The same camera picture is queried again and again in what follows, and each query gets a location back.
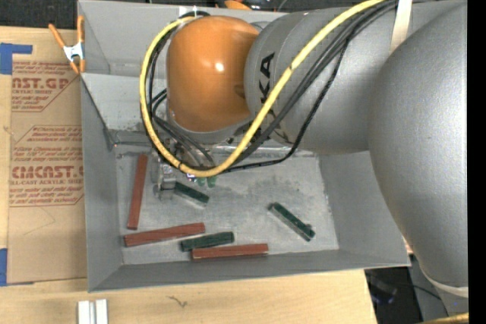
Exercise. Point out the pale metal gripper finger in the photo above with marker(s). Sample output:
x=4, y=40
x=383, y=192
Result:
x=165, y=191
x=164, y=171

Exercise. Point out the dark green flat block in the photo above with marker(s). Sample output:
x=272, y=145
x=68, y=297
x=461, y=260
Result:
x=207, y=241
x=291, y=221
x=191, y=193

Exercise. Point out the red-brown flat block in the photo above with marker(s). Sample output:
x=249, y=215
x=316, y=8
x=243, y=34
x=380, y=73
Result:
x=163, y=234
x=229, y=251
x=137, y=193

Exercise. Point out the grey metal bin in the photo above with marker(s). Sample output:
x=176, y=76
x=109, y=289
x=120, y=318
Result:
x=243, y=208

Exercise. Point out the brown cardboard board, red print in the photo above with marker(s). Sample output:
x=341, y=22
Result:
x=41, y=148

